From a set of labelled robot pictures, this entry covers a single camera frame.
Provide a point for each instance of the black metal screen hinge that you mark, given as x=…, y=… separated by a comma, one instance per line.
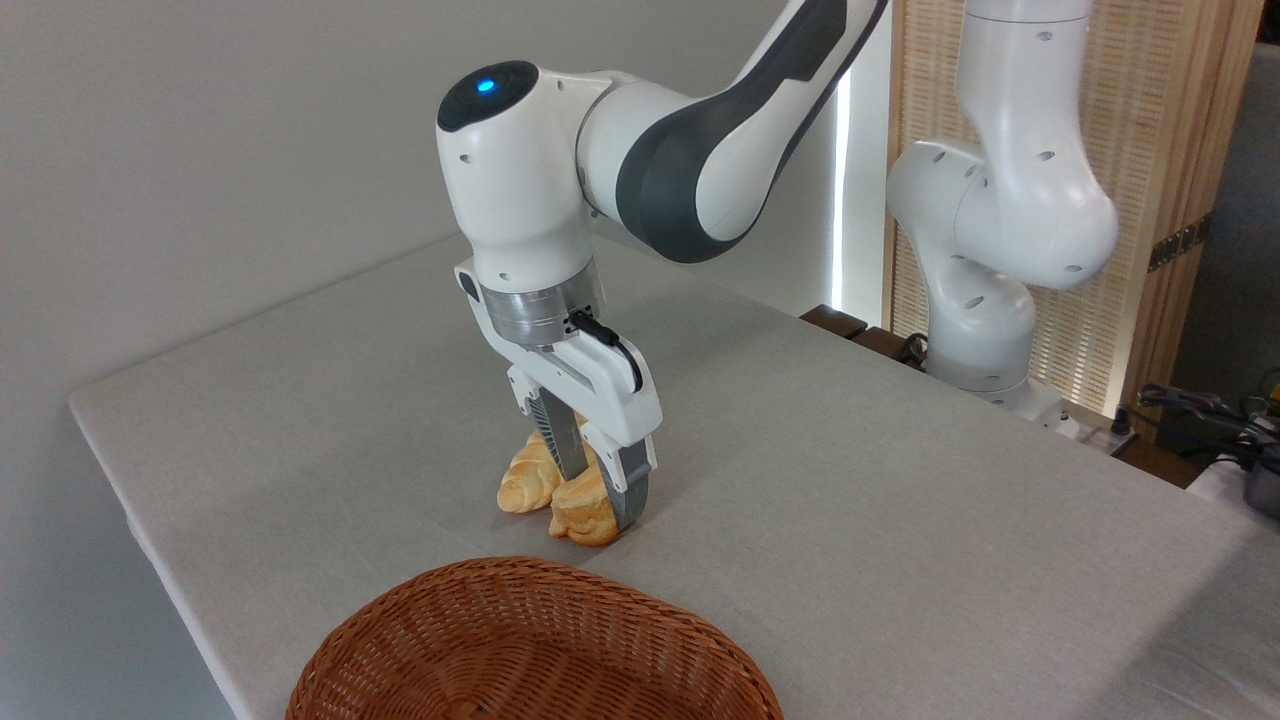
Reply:
x=1180, y=242

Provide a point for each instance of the round layered bread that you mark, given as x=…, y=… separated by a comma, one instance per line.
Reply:
x=585, y=515

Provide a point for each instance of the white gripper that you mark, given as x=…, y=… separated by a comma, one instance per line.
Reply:
x=610, y=390

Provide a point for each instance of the long twisted bread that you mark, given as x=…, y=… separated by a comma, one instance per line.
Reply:
x=528, y=480

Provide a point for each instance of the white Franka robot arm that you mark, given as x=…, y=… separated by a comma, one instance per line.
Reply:
x=520, y=190

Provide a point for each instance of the wooden slat folding screen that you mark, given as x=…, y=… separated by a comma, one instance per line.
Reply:
x=1150, y=120

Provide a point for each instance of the dark wooden furniture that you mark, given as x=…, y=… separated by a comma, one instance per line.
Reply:
x=835, y=321

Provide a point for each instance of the grey tablecloth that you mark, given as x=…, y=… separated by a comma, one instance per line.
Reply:
x=900, y=520

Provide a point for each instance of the brown wicker basket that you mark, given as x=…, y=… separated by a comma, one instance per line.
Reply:
x=520, y=650

